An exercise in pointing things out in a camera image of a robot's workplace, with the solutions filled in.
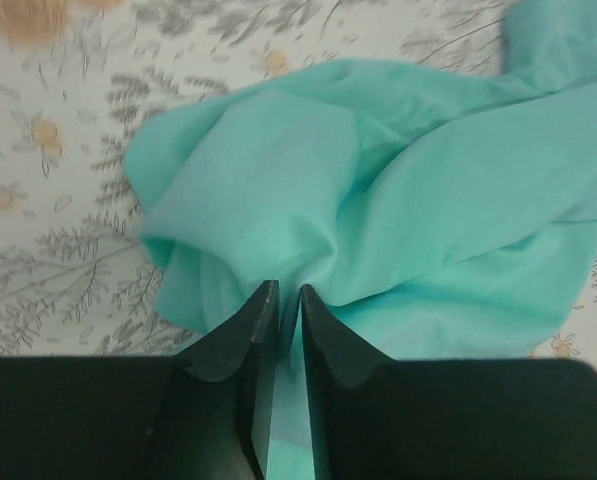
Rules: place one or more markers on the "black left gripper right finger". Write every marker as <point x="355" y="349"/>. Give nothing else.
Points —
<point x="374" y="417"/>

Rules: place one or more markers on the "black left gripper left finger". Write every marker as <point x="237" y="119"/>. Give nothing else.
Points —
<point x="203" y="413"/>

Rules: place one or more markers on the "mint green t shirt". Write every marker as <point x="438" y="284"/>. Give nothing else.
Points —
<point x="438" y="215"/>

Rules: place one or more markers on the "floral patterned table mat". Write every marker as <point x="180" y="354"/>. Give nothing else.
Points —
<point x="78" y="78"/>

